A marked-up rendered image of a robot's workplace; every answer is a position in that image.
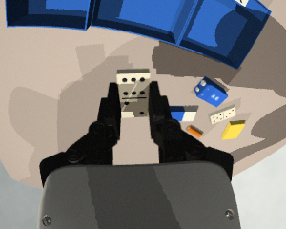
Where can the blue nine-volt battery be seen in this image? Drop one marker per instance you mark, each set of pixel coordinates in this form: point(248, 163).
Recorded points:
point(210, 92)

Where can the blue and white eraser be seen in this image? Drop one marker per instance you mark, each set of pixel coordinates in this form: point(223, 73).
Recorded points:
point(183, 113)

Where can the white domino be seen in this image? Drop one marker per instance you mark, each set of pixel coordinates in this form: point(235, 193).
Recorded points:
point(133, 86)
point(222, 114)

